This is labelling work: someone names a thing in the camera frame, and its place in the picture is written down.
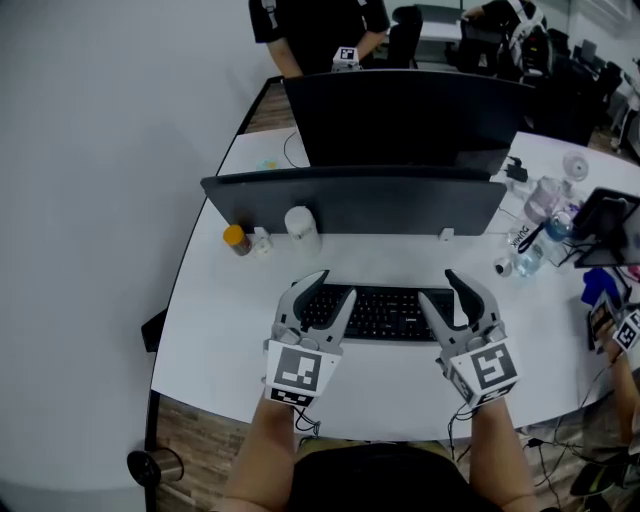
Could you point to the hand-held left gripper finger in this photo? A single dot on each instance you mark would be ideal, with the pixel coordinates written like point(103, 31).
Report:
point(287, 305)
point(337, 327)

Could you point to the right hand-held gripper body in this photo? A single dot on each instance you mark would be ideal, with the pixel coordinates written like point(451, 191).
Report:
point(487, 370)

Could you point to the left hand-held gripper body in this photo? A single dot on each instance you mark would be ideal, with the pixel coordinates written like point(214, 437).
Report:
point(295, 372)

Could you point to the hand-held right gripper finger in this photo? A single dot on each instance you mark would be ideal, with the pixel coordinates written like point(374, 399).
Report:
point(442, 332)
point(487, 307)

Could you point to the black keyboard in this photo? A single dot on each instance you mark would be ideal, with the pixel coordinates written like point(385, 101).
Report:
point(385, 315)

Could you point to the person's left forearm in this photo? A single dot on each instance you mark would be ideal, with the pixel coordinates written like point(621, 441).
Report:
point(262, 455)

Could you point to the person's right forearm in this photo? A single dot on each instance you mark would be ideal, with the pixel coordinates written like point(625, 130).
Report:
point(500, 460)

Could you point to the another person's forearm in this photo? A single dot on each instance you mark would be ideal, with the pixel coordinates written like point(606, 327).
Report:
point(627, 390)

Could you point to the white printed packet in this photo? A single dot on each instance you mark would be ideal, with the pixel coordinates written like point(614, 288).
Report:
point(520, 242)

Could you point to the white bottle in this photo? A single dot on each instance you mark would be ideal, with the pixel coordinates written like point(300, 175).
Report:
point(302, 232)

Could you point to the white divider clip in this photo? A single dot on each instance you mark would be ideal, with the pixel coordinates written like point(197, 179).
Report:
point(260, 232)
point(447, 235)

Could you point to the blue cap water bottle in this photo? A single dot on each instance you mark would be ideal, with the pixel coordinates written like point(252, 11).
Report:
point(542, 247)

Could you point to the orange lid jar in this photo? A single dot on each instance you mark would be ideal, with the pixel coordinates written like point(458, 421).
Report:
point(236, 241)

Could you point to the blue cloth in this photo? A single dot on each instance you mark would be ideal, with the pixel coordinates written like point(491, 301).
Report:
point(600, 286)

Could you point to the pink bottle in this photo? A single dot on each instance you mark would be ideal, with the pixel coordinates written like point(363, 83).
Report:
point(542, 200)

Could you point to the dark grey desk divider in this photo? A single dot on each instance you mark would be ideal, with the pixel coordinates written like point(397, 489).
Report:
point(360, 205)

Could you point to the black power adapter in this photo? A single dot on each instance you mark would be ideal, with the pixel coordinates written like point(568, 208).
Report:
point(516, 171)

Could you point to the teal round toy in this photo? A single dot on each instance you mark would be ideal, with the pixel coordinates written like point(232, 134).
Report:
point(267, 164)

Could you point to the person's black shirt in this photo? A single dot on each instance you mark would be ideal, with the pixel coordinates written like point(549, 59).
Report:
point(390, 482)

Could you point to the small black monitor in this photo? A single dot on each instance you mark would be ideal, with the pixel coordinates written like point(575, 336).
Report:
point(607, 225)

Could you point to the pink object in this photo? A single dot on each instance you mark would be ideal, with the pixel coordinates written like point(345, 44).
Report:
point(634, 272)

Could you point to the black green sneaker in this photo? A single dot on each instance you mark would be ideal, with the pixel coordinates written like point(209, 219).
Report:
point(600, 480)

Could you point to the steel cylinder bin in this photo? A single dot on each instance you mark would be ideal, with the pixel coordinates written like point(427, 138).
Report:
point(155, 467)

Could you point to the wide black monitor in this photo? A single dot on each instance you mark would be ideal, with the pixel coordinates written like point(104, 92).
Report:
point(405, 120)

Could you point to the black office chair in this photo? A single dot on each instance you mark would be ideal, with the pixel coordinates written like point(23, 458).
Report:
point(405, 35)

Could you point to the black desk corner bracket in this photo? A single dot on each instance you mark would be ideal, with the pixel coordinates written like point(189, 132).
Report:
point(154, 332)

